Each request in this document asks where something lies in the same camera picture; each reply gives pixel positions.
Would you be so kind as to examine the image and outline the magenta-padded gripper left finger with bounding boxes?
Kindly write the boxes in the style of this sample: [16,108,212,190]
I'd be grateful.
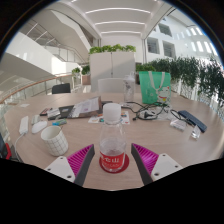
[44,143,96,187]

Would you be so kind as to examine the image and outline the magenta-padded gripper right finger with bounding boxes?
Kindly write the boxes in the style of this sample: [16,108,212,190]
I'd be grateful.
[130,142,184,187]

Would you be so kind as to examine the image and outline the clear red-labelled water bottle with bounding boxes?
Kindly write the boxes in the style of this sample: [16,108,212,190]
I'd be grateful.
[99,103,128,174]

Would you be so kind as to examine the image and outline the white grid-patterned cup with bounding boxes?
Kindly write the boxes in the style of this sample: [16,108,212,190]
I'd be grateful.
[40,125,70,157]

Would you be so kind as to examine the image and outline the white tissue packet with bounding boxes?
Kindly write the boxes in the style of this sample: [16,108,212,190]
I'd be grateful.
[190,124,203,139]
[169,118,188,132]

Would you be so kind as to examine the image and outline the small teal eraser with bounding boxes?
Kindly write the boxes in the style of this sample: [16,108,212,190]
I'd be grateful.
[51,118,68,127]

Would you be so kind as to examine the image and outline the white computer mouse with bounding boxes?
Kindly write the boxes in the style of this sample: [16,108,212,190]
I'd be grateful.
[31,120,49,135]

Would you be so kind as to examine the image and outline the dark blue flat case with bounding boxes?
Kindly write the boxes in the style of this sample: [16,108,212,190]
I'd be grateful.
[177,109,208,134]

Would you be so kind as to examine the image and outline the small white device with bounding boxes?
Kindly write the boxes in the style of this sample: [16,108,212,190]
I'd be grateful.
[30,114,42,125]

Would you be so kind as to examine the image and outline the white power strip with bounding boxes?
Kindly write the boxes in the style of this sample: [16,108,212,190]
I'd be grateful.
[18,115,30,136]

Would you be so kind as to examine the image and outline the black notebook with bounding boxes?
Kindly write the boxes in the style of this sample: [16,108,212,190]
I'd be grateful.
[57,104,84,120]

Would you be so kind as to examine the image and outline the dark phone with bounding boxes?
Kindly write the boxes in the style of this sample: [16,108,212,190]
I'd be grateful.
[39,107,54,117]

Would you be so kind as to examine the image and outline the red and blue chair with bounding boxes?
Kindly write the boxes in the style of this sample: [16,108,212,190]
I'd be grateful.
[0,133,13,161]

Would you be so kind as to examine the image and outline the white paper booklet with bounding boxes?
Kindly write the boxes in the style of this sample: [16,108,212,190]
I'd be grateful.
[70,96,103,118]

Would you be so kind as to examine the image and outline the green tote bag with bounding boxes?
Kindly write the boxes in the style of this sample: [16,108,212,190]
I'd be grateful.
[138,70,172,105]

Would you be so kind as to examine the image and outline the black chair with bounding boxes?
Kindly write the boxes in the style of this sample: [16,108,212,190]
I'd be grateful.
[51,82,72,95]

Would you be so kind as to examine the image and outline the clear plastic tumbler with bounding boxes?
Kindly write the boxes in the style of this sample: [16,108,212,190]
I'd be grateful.
[123,74,137,103]

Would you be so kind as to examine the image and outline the railing with wooden handrail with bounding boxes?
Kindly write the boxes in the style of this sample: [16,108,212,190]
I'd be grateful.
[0,74,74,108]

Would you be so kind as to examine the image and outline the row of green trees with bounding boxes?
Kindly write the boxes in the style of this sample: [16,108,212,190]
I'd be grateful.
[135,56,224,108]

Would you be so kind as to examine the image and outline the potted green plants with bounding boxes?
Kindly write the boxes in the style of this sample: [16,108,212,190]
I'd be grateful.
[70,64,92,86]

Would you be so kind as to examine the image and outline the low planter with plants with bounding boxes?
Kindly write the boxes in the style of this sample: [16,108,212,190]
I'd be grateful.
[135,63,156,84]

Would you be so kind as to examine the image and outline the white cabinet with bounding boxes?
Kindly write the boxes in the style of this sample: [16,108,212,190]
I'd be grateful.
[89,51,137,94]

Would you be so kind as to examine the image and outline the green plants atop cabinet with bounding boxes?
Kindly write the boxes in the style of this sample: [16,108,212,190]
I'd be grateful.
[88,43,138,55]

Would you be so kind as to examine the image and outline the ceiling light strips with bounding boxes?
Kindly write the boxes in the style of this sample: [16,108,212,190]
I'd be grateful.
[84,6,153,36]

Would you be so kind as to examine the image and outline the black cable tangle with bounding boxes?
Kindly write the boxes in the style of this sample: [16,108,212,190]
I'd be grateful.
[121,100,183,122]

